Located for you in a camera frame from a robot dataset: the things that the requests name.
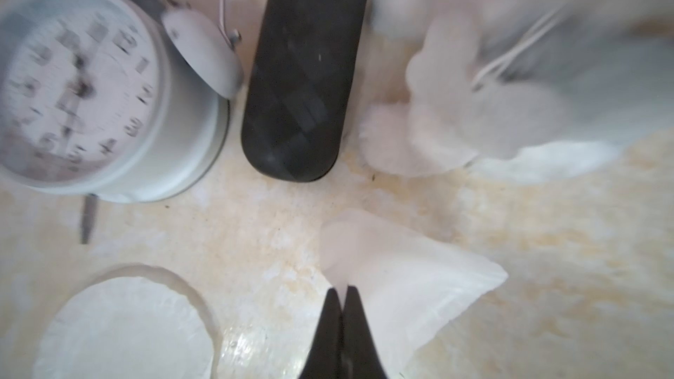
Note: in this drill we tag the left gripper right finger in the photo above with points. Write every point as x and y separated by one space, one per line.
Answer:
359 358

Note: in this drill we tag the grey husky plush toy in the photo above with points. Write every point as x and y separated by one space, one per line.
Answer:
523 91

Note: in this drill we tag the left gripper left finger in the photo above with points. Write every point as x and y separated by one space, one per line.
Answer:
324 359

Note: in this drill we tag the round leak-proof paper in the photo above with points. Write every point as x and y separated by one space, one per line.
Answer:
131 321
411 286

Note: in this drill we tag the white alarm clock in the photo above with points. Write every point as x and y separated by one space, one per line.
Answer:
124 101

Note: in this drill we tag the black glasses case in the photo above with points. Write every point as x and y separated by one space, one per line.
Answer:
300 85

